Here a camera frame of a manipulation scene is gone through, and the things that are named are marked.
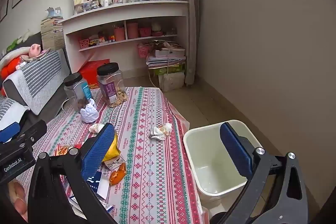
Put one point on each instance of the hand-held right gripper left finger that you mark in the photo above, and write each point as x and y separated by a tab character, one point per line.
95	155

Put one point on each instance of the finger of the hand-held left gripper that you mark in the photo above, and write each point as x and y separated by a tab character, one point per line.
9	132
32	131

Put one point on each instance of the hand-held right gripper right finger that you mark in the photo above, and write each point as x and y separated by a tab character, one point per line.
235	153

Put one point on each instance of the yellow snack packet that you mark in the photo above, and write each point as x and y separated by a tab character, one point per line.
113	151

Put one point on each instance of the small carton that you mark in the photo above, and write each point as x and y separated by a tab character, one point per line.
114	163

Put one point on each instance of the white plastic bin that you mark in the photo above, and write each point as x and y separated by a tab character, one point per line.
210	150

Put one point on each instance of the small tissue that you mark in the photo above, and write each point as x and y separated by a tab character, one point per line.
95	128

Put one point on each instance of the orange peel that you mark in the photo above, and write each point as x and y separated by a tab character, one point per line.
118	174

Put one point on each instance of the red snack packet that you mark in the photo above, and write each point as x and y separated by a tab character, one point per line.
63	149

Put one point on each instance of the large white paper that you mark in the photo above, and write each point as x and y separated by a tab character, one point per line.
89	113

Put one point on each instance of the blue and white box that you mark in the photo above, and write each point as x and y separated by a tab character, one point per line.
74	203

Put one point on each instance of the white orange wrapper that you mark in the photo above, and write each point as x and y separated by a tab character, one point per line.
160	132

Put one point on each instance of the person's left hand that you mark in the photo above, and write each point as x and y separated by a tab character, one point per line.
18	201

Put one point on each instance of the white grey folded cloth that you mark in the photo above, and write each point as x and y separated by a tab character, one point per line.
11	111

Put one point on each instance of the dark blue card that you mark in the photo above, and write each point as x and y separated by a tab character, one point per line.
95	182

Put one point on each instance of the dark grey sofa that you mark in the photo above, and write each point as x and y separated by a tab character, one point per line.
52	102

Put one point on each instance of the grey striped blanket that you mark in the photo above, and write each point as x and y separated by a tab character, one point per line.
39	77

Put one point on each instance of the clear jar blue label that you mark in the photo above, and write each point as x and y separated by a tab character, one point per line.
76	95

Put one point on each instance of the patterned red green tablecloth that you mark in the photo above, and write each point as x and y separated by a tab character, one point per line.
152	174

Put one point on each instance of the red plush toy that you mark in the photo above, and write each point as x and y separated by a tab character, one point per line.
10	67

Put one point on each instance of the clear jar purple label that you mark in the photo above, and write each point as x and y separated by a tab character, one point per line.
111	90

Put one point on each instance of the pink pig plush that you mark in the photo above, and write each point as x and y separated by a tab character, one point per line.
35	50

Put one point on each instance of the red cardboard box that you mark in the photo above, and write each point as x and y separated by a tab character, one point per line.
92	73

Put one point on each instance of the white plastic bag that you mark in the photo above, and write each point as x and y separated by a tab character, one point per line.
172	81

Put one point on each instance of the tall stack of books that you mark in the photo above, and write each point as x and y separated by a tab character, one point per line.
52	35

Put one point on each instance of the pink plastic basket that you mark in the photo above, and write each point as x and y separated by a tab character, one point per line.
145	32
84	43
143	51

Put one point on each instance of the green cardboard box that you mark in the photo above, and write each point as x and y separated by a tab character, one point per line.
170	69

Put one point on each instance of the stack of papers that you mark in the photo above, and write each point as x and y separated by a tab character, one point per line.
165	56

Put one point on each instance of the blue tissue box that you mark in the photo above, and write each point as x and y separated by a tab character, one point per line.
54	12

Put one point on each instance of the small white bottle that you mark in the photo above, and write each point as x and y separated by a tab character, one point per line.
106	2

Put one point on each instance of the white bookshelf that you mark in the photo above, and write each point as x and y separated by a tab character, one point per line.
157	7

